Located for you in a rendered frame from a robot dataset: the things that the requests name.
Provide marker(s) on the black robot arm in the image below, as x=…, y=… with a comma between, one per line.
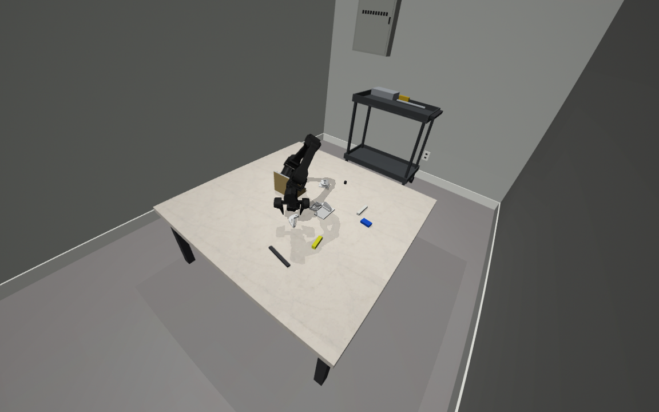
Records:
x=297, y=171

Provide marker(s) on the black flat bar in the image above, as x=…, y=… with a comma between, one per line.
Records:
x=279, y=256

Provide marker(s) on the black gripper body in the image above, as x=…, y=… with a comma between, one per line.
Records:
x=278, y=202

